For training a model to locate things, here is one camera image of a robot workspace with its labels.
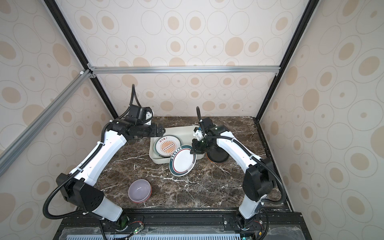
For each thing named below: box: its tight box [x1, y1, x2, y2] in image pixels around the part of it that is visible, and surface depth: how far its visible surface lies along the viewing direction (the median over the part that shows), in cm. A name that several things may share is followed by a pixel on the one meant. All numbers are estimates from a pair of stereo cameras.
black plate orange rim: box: [206, 147, 229, 164], surface depth 98 cm
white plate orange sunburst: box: [153, 134, 182, 158], surface depth 104 cm
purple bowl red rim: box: [128, 179, 152, 204], surface depth 81 cm
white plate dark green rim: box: [168, 144, 197, 177], surface depth 83 cm
